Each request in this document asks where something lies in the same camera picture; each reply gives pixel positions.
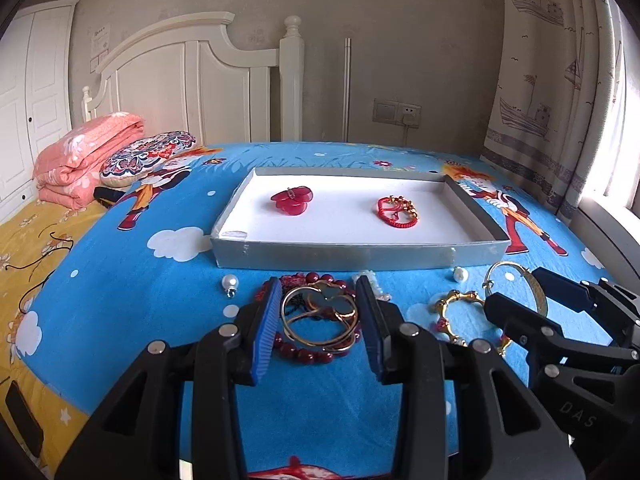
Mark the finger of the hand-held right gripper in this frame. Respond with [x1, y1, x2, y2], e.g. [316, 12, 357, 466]
[484, 292, 640, 386]
[532, 267, 640, 348]

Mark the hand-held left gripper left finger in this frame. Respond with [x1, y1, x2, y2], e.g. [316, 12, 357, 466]
[55, 276, 283, 480]

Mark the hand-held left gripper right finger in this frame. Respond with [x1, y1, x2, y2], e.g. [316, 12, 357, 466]
[354, 275, 586, 480]

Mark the pale jade pendant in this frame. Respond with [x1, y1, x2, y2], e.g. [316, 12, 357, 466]
[358, 270, 393, 304]

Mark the dark red bead bracelet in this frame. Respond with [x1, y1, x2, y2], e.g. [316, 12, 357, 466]
[255, 271, 351, 367]

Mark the gold clover bangle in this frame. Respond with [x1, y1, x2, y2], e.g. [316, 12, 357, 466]
[280, 280, 363, 353]

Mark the gold knobby bracelet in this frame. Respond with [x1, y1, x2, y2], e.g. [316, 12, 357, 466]
[432, 289, 513, 358]

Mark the grey shallow cardboard tray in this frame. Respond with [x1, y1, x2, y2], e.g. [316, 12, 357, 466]
[210, 167, 512, 269]

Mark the blue printed blanket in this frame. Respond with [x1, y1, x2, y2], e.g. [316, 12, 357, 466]
[10, 141, 616, 480]

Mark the ship print curtain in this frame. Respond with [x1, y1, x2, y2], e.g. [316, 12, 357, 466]
[480, 0, 626, 218]

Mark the patterned round pillow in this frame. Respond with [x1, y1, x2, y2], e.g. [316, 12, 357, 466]
[100, 131, 197, 188]

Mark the silver metal pole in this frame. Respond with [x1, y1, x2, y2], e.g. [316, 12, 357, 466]
[342, 37, 352, 142]

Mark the yellow bedsheet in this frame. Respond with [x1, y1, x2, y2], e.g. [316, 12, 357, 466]
[0, 199, 108, 480]

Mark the folded pink quilt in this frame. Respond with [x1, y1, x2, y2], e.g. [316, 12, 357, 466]
[33, 113, 146, 208]

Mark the black phone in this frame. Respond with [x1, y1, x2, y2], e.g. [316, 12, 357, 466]
[4, 380, 45, 456]

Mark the white wooden headboard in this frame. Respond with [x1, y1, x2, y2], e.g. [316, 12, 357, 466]
[81, 12, 306, 143]

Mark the white wardrobe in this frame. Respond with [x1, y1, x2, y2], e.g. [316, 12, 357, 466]
[0, 0, 80, 223]

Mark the red string bracelet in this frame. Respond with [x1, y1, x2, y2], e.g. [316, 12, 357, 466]
[376, 195, 421, 228]

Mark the wall power socket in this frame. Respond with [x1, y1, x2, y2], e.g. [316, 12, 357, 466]
[397, 101, 422, 127]

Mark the thin black cable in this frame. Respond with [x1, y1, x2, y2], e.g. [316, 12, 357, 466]
[17, 232, 73, 318]

